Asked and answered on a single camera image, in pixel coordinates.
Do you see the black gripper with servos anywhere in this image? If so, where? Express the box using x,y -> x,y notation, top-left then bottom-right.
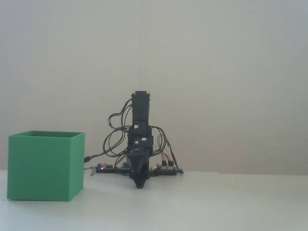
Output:
126,135 -> 154,189

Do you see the green square plastic bin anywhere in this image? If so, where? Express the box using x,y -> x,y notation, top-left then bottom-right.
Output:
7,130 -> 86,202

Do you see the motor driver board with connectors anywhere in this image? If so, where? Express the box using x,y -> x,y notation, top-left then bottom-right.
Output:
150,163 -> 184,176

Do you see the blue controller circuit board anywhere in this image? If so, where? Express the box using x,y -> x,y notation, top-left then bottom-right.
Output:
96,163 -> 132,174

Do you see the coloured jumper wire bundle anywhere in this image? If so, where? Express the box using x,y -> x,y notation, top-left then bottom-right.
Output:
157,134 -> 178,169

